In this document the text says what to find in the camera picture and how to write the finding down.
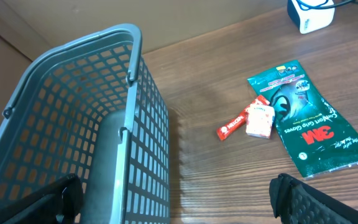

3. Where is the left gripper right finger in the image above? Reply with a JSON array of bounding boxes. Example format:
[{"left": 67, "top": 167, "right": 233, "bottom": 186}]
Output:
[{"left": 269, "top": 173, "right": 358, "bottom": 224}]

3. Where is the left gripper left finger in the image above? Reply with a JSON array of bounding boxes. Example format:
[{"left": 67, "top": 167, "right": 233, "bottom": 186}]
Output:
[{"left": 0, "top": 174, "right": 84, "bottom": 224}]

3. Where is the green 3M gloves packet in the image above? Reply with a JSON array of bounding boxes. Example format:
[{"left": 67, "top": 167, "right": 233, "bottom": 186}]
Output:
[{"left": 247, "top": 60, "right": 358, "bottom": 179}]

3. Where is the red packet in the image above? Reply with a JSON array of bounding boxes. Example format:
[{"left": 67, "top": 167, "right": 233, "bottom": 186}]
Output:
[{"left": 246, "top": 105, "right": 275, "bottom": 139}]

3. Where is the red stick sachet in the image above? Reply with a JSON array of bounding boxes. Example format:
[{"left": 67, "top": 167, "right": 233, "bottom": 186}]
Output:
[{"left": 216, "top": 95, "right": 270, "bottom": 141}]

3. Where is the white barcode scanner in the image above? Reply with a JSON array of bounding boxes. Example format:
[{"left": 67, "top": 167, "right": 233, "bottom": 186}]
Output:
[{"left": 287, "top": 0, "right": 335, "bottom": 34}]

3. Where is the grey plastic mesh basket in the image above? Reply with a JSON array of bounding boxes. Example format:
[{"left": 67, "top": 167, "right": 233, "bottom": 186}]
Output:
[{"left": 0, "top": 24, "right": 170, "bottom": 223}]

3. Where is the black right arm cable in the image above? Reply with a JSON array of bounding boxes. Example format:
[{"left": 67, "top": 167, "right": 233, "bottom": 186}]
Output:
[{"left": 295, "top": 0, "right": 358, "bottom": 11}]

